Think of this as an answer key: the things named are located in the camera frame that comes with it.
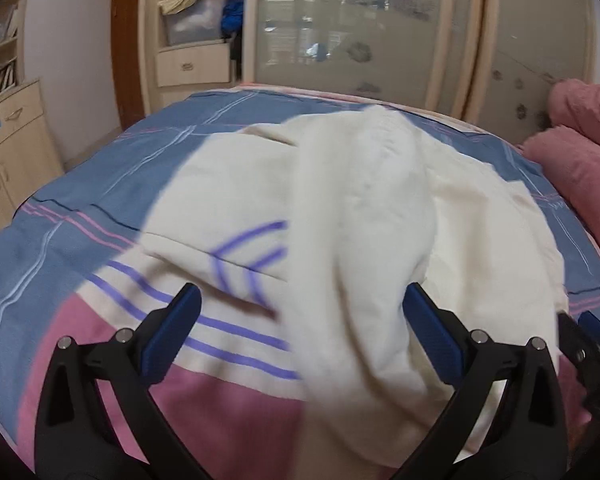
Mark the light wood wardrobe drawer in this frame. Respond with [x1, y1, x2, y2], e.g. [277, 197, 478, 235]
[155, 41, 232, 89]

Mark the brown wooden door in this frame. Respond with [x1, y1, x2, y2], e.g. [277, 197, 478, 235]
[110, 0, 152, 132]

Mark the blue garment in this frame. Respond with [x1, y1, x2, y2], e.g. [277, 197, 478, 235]
[220, 0, 246, 37]

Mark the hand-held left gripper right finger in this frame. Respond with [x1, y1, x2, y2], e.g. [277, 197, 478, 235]
[395, 282, 570, 480]

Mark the pink fleece quilt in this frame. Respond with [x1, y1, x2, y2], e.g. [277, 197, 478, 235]
[521, 78, 600, 263]

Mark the frosted floral sliding door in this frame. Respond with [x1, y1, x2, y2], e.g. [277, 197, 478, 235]
[242, 0, 487, 111]
[460, 0, 600, 146]

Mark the light wood wardrobe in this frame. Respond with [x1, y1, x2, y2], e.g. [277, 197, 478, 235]
[139, 0, 600, 128]

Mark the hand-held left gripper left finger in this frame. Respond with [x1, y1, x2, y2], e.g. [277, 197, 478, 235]
[35, 282, 216, 480]

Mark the row of books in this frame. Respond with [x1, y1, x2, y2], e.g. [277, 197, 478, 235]
[0, 61, 20, 95]

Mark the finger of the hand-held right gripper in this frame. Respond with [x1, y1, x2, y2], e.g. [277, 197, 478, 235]
[556, 311, 600, 413]
[579, 309, 600, 356]

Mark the light wood cabinet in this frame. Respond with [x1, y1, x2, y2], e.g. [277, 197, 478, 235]
[0, 78, 65, 247]

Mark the blue plaid bed blanket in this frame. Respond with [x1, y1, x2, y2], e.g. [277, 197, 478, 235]
[0, 87, 600, 463]

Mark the clear plastic storage box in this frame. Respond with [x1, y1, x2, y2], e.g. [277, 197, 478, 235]
[164, 0, 224, 47]

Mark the cream and pink hooded jacket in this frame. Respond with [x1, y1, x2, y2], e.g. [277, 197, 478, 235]
[17, 106, 570, 480]

